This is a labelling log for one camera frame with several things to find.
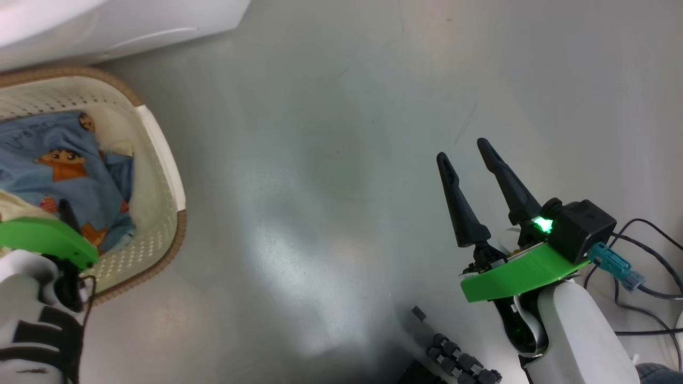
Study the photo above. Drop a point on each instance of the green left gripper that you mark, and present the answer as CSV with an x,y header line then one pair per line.
x,y
37,234

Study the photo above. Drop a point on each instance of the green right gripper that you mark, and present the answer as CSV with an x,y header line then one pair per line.
x,y
512,274

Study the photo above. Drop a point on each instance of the blue cartoon print garment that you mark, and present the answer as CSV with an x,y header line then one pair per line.
x,y
64,170

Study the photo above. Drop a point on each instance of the cream garment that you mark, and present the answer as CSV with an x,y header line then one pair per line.
x,y
16,205

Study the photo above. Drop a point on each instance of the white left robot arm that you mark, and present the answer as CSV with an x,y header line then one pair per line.
x,y
26,298

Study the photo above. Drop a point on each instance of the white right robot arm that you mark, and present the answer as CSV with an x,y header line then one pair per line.
x,y
581,336

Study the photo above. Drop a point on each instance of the white front-load washing machine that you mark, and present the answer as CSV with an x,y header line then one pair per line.
x,y
106,26

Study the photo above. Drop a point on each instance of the cream perforated laundry basket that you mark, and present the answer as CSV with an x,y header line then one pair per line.
x,y
160,160

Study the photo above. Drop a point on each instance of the round white filter cover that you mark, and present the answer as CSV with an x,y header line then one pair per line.
x,y
155,36

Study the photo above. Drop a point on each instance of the blue denim fabric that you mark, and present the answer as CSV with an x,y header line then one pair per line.
x,y
659,374

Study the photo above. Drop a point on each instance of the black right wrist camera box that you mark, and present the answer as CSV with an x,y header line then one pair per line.
x,y
581,229

